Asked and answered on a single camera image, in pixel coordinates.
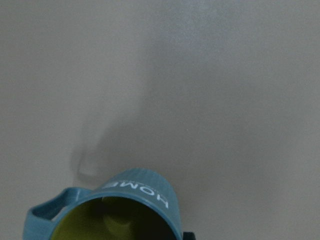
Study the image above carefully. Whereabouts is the blue mug yellow inside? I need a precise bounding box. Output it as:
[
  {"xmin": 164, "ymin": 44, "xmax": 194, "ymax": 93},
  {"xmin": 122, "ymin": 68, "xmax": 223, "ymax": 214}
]
[{"xmin": 22, "ymin": 168, "xmax": 184, "ymax": 240}]

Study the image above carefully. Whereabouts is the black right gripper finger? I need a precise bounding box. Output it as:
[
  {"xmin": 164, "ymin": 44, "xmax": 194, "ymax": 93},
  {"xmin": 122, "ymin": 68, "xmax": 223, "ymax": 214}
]
[{"xmin": 182, "ymin": 231, "xmax": 196, "ymax": 240}]

